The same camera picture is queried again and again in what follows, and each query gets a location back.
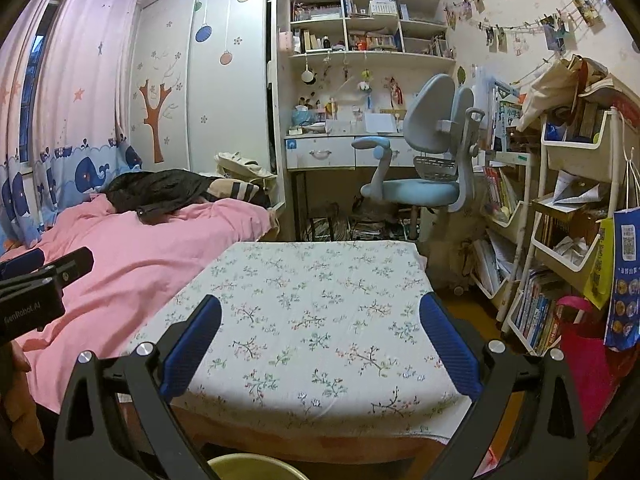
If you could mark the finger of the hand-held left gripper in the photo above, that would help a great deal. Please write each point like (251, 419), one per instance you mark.
(20, 264)
(70, 265)

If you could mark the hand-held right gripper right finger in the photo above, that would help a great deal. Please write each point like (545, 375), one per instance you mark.
(450, 347)

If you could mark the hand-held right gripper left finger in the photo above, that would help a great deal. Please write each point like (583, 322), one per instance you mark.
(190, 347)

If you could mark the yellow bin rim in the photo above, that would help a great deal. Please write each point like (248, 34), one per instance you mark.
(250, 466)

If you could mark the person's left hand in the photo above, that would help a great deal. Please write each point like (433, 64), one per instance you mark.
(20, 405)

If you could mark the pink blanket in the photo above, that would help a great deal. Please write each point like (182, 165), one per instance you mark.
(125, 270)

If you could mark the stack of papers and folders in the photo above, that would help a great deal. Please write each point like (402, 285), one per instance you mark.
(492, 265)

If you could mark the row of colourful books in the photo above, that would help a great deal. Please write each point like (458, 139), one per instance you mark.
(537, 315)

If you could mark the black jacket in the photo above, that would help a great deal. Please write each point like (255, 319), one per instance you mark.
(155, 190)

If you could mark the floral tablecloth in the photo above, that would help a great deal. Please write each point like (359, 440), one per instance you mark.
(310, 320)

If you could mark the red tote bag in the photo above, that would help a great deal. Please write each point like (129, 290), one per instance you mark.
(585, 360)

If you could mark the pile of papers under desk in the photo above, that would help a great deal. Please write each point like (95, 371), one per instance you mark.
(360, 230)

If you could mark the whale print curtain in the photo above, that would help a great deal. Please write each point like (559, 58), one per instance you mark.
(75, 110)

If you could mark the row of upright books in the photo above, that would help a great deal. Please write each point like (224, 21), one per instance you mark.
(500, 192)

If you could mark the beige navy striped cloth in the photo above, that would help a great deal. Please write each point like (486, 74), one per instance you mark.
(240, 191)

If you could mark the yellow plastic bag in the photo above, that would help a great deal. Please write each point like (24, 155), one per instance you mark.
(600, 265)

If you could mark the blue paper bag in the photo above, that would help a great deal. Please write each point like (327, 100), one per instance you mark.
(625, 280)

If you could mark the beige backpack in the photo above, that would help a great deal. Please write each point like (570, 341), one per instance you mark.
(240, 165)

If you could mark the blue grey desk chair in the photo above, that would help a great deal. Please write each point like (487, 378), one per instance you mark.
(430, 125)

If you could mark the large white shelf trolley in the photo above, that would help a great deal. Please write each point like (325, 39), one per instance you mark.
(575, 160)

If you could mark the white wardrobe with decals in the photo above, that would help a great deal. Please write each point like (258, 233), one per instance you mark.
(225, 100)

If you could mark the white desk with drawers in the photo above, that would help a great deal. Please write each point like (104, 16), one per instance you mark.
(325, 152)

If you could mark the cream cloth bag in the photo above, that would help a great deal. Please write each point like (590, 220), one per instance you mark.
(545, 90)

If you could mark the hanging photo garland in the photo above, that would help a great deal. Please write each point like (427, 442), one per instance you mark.
(500, 35)

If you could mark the white wall shelf unit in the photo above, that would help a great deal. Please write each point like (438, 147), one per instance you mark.
(370, 57)

